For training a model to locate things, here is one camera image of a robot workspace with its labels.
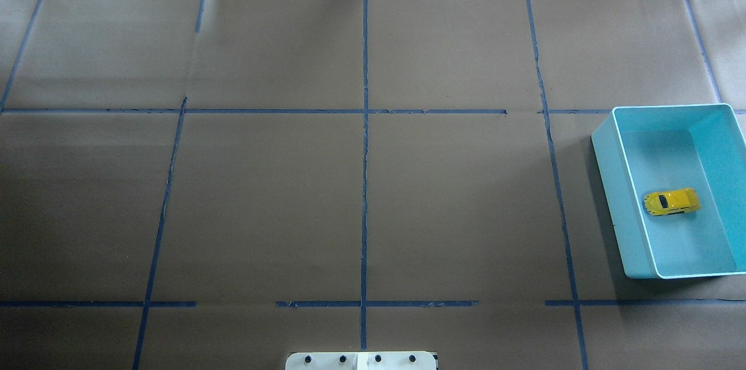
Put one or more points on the yellow beetle toy car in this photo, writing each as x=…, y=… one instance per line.
x=672, y=202

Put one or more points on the turquoise plastic bin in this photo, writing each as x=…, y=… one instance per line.
x=642, y=151

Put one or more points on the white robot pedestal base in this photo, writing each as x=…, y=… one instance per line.
x=363, y=360

